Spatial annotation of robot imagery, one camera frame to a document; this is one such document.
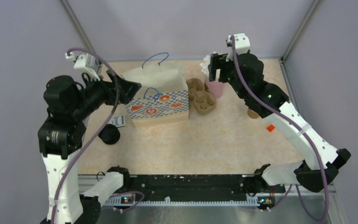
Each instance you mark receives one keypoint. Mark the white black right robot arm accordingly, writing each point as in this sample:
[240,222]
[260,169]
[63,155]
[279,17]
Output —
[319,156]

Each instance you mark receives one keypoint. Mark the bundle of white straws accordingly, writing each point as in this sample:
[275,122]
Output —
[205,65]

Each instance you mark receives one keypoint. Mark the brown pulp cup carrier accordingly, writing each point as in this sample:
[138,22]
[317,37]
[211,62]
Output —
[203,101]

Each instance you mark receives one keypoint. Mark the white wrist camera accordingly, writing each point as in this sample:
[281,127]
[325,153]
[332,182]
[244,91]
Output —
[242,43]
[86,63]

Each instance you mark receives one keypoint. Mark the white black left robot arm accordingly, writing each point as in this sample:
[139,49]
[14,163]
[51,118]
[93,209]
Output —
[61,145]

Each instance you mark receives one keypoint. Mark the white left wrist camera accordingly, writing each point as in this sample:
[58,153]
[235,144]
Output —
[86,63]

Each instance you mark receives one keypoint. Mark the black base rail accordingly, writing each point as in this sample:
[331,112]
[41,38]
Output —
[153,190]

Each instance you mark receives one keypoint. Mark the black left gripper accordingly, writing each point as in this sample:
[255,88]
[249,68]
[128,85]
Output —
[128,89]

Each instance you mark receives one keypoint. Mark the small red cube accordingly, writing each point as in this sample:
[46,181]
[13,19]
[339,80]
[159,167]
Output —
[270,128]

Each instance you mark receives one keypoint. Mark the pink straw holder cup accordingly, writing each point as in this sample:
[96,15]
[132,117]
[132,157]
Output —
[214,87]

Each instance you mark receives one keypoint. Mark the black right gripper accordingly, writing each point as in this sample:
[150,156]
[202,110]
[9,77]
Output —
[218,62]

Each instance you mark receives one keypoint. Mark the stack of black lids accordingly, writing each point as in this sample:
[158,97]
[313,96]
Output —
[109,134]

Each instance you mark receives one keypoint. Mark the small printed card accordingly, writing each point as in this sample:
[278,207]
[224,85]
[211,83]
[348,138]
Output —
[118,121]

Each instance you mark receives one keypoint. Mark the stack of brown paper cups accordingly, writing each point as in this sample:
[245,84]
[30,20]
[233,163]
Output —
[252,114]

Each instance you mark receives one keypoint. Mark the blue checkered paper bag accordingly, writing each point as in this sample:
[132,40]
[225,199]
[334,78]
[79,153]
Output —
[163,97]

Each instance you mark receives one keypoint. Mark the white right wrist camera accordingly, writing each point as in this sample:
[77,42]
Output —
[242,43]

